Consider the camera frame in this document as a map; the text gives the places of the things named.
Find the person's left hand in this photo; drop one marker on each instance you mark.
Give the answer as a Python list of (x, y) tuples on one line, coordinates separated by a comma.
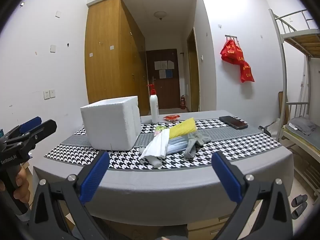
[(22, 188)]

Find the grey folded blanket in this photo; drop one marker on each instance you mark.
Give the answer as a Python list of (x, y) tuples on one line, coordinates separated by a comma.
[(302, 126)]

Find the white pump bottle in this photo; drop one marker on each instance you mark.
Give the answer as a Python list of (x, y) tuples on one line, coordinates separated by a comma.
[(154, 107)]

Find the dark grey sock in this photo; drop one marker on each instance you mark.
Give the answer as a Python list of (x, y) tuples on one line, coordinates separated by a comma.
[(192, 146)]

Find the white wall switch plate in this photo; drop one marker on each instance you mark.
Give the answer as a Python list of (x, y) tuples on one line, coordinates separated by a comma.
[(58, 14), (52, 48)]

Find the white plastic bag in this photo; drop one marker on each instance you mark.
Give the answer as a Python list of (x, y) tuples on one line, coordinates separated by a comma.
[(156, 145)]

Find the metal bunk bed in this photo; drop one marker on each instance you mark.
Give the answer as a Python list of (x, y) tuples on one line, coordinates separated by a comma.
[(285, 62)]

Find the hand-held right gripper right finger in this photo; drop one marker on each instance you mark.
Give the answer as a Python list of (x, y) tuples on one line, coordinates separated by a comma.
[(228, 180)]

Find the metal wall hook rack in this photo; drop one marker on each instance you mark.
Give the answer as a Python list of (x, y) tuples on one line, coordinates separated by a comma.
[(232, 36)]

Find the wooden board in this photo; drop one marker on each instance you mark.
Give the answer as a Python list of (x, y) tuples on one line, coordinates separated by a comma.
[(283, 107)]

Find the ceiling lamp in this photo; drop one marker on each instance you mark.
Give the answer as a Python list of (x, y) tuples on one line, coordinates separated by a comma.
[(160, 14)]

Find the white foam tube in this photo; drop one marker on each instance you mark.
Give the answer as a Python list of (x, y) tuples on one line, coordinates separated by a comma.
[(155, 162)]

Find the wooden wardrobe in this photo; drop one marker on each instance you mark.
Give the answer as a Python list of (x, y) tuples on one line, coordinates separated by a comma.
[(107, 55)]

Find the red snack packet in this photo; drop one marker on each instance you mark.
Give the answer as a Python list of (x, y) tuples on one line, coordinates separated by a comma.
[(172, 117)]

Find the dark brown door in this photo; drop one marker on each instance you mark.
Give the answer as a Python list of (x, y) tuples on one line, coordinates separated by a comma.
[(165, 90)]

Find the cardboard box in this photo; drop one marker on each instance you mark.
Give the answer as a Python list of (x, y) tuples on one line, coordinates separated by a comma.
[(207, 230)]

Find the white paper notice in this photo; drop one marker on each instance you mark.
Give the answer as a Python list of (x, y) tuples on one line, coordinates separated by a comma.
[(170, 64), (160, 65), (162, 73)]

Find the white foam box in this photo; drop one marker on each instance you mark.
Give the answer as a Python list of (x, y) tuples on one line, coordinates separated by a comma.
[(107, 125)]

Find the black clamp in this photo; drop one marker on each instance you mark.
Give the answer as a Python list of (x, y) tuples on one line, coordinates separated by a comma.
[(265, 130)]

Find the blue paper notice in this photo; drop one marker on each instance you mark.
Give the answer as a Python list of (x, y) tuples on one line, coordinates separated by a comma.
[(169, 73)]

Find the houndstooth table runner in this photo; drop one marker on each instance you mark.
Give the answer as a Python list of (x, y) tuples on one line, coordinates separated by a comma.
[(250, 143)]

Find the blue face mask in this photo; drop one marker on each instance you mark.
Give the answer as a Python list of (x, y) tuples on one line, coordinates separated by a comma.
[(176, 145)]

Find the black smartphone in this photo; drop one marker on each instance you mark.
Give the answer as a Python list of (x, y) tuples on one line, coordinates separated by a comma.
[(233, 122)]

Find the dark slipper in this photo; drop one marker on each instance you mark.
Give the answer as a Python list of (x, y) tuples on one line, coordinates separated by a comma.
[(300, 200), (299, 210)]

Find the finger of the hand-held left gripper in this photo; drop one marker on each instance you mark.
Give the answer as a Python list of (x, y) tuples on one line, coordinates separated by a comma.
[(46, 128), (31, 124)]

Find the red fire extinguisher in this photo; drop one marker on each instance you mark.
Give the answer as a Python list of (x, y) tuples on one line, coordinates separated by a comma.
[(183, 102)]

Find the white wall socket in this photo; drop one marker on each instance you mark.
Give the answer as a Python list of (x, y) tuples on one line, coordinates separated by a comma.
[(52, 93), (46, 94)]

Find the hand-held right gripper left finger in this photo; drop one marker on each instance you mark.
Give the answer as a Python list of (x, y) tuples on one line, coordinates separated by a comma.
[(95, 177)]

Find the red plastic bag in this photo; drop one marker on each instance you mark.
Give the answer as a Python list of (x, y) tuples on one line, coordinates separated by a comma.
[(231, 52), (247, 72)]

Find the yellow foam net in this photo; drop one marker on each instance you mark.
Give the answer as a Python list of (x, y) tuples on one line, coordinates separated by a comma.
[(182, 127)]

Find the light wooden door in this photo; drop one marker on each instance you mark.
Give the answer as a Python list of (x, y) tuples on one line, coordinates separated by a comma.
[(193, 80)]

